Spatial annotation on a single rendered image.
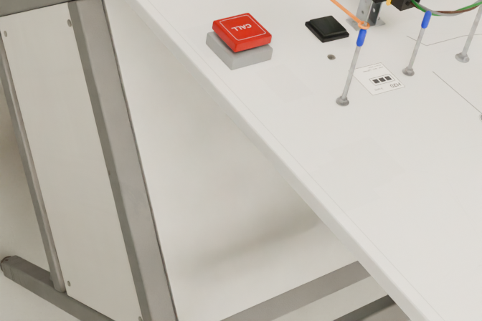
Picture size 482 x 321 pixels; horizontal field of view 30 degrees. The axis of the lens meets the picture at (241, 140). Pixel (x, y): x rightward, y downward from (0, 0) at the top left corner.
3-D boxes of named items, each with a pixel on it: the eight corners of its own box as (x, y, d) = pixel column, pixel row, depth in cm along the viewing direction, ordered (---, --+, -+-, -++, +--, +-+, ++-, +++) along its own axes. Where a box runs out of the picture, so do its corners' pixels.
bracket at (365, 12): (374, 14, 114) (384, -19, 111) (385, 24, 113) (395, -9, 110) (345, 20, 112) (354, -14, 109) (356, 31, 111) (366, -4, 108)
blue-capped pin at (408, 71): (409, 67, 107) (429, 6, 101) (417, 74, 106) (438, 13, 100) (399, 69, 106) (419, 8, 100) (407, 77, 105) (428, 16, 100)
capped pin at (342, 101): (340, 96, 100) (363, 16, 93) (351, 102, 100) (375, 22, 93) (333, 102, 99) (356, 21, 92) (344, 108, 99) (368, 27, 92)
